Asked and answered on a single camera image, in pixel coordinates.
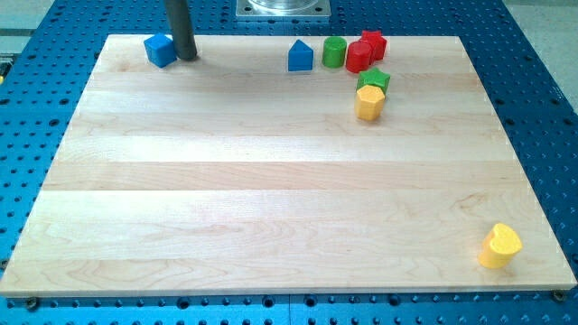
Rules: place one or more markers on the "light wooden board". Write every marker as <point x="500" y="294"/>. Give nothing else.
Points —
<point x="232" y="175"/>

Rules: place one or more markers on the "yellow hexagon block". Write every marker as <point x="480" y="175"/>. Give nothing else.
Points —
<point x="369" y="102"/>

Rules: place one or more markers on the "blue house-shaped block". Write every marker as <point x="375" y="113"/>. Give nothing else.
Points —
<point x="300" y="57"/>

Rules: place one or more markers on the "green star block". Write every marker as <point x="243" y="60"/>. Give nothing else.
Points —
<point x="374" y="77"/>

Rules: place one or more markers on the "green cylinder block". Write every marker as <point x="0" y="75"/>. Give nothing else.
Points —
<point x="333" y="52"/>

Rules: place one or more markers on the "red cylinder block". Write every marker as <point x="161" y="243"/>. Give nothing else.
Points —
<point x="358" y="56"/>

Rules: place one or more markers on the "red star block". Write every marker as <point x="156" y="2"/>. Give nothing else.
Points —
<point x="377" y="42"/>

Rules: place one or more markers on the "blue cube block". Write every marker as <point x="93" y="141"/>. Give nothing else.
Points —
<point x="160" y="50"/>

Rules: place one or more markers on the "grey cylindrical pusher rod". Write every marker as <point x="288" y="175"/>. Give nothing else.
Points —
<point x="179" y="19"/>

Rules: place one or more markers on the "yellow heart block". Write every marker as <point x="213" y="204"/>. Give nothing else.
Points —
<point x="499" y="247"/>

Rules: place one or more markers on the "blue perforated metal table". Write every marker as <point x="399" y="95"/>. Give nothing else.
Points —
<point x="46" y="81"/>

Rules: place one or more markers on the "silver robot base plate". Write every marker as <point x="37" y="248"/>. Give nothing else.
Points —
<point x="282" y="8"/>

